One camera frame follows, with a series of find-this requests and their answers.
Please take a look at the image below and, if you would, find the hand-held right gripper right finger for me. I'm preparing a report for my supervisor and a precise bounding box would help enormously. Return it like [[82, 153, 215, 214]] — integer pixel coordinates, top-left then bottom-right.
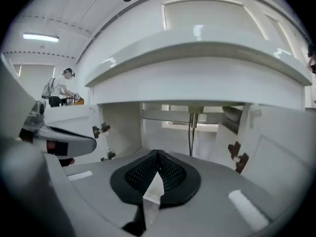
[[142, 149, 294, 237]]

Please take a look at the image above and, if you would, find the black door hinge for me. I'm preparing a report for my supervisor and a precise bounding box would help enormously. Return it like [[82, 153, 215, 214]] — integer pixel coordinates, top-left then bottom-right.
[[100, 150, 117, 162], [92, 122, 111, 139], [227, 141, 250, 175]]

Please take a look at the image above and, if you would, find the white cabinet door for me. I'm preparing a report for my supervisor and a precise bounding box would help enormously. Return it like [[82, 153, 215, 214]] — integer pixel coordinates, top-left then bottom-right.
[[243, 105, 316, 202], [44, 104, 101, 138]]

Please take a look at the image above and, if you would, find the white sink vanity cabinet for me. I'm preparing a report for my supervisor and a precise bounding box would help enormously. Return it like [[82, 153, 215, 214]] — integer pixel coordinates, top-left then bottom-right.
[[96, 101, 262, 162]]

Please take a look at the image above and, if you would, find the ceiling light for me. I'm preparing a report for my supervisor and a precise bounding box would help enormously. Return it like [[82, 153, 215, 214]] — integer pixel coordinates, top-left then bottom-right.
[[23, 33, 60, 43]]

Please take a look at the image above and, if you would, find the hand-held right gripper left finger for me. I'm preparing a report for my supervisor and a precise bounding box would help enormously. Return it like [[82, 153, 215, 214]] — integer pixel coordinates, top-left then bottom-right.
[[45, 149, 158, 237]]

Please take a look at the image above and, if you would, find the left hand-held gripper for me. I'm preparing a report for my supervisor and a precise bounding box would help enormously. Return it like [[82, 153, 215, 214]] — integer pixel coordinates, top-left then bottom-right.
[[0, 54, 97, 160]]

